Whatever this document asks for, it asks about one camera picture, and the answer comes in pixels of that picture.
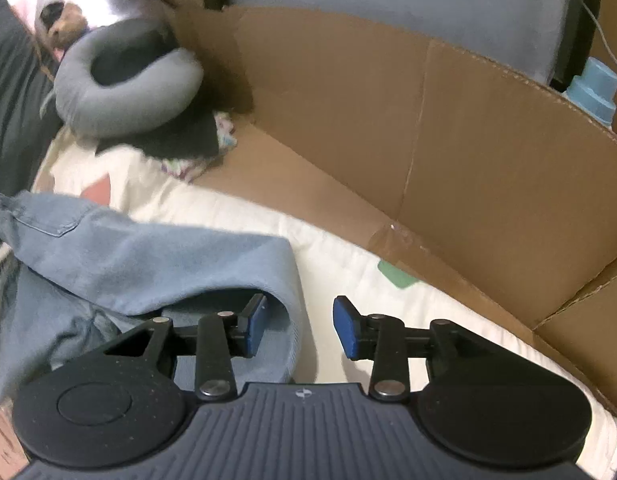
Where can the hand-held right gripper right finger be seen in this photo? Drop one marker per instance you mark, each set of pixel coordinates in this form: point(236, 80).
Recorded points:
point(346, 327)

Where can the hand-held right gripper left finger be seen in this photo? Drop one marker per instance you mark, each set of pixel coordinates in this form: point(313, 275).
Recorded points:
point(258, 322)

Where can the blue denim jeans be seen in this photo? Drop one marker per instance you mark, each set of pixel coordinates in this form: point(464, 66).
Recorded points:
point(138, 260)

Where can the cream bear print bedsheet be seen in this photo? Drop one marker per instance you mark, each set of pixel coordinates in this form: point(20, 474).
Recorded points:
point(338, 270)

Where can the floral patterned cloth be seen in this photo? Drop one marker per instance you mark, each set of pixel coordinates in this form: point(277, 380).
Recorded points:
point(223, 135)

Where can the black cloth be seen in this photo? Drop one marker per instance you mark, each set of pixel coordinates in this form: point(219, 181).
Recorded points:
point(188, 135)

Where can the brown cardboard sheet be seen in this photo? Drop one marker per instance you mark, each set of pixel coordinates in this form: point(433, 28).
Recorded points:
point(438, 135)

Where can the grey neck pillow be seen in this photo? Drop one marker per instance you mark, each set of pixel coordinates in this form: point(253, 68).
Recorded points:
point(178, 95)

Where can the dark grey pillow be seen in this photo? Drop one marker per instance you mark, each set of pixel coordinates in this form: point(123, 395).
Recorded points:
point(13, 85)

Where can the light blue detergent bottle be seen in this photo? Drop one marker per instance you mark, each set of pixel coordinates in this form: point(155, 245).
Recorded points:
point(593, 90)

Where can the brown teddy bear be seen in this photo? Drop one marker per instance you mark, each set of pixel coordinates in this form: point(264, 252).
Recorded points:
point(63, 27)

